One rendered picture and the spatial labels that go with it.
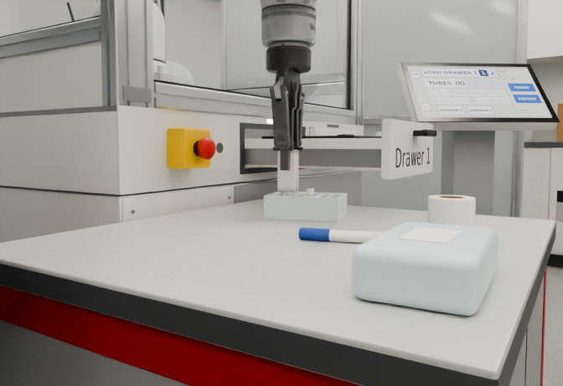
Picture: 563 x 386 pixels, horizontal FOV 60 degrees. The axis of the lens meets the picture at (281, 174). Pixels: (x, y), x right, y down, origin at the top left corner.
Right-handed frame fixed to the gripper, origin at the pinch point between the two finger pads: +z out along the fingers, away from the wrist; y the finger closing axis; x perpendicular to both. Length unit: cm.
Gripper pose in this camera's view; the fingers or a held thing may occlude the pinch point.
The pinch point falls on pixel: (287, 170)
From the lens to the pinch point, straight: 81.9
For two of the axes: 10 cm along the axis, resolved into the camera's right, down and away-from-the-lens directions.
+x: -9.6, -0.2, 3.0
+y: 3.0, -0.6, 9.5
